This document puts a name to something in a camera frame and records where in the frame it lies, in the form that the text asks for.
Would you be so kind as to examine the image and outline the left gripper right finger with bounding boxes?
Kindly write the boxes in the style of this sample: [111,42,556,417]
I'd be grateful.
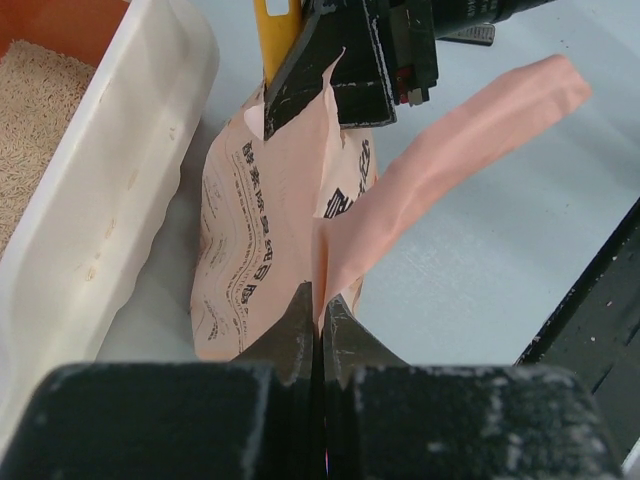
[322,295,408,389]

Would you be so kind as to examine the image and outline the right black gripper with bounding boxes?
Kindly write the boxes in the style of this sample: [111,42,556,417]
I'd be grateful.
[264,1,439,139]

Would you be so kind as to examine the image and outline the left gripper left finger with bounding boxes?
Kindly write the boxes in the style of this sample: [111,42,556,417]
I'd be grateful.
[230,282,315,387]

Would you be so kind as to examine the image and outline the yellow plastic litter scoop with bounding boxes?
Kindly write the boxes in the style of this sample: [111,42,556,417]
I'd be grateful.
[253,0,302,89]

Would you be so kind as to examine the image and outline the pink cat litter bag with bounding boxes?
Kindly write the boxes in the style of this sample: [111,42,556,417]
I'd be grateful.
[190,53,592,361]

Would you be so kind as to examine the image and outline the white orange litter box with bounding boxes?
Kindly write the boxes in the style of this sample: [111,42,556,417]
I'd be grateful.
[1,1,219,435]

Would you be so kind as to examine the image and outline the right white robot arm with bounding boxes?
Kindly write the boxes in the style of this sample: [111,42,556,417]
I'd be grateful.
[264,0,539,138]

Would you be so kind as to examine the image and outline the tan cat litter granules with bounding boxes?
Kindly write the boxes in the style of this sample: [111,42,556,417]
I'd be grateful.
[1,40,95,249]

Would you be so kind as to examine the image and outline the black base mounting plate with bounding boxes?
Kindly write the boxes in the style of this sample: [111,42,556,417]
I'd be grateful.
[513,197,640,426]

